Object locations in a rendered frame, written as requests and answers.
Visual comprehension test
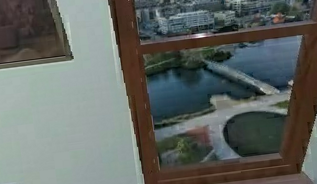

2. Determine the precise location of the brown framed painting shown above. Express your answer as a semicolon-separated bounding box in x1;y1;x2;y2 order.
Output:
0;0;74;70

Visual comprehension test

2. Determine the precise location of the brown wooden window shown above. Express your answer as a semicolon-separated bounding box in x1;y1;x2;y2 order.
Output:
107;0;317;184

